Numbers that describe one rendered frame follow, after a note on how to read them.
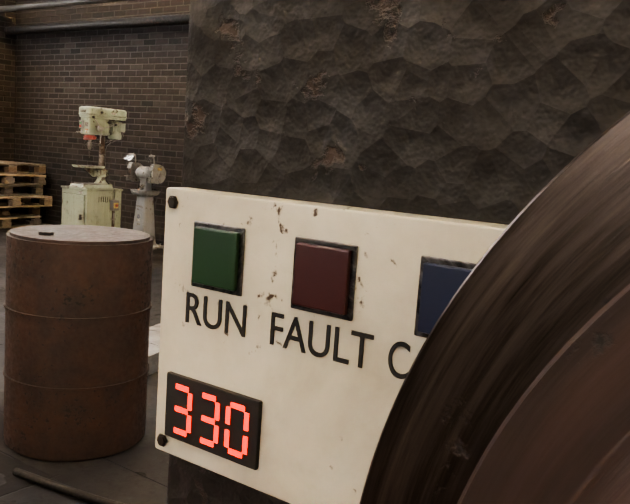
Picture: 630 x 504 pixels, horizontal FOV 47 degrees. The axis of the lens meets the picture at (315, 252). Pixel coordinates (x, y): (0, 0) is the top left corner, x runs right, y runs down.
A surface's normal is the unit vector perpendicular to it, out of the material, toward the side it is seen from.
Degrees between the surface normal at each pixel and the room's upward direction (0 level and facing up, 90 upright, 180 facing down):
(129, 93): 90
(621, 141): 90
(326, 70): 90
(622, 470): 64
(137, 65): 90
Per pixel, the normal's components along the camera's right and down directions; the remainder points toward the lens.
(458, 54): -0.57, 0.07
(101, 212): 0.82, 0.14
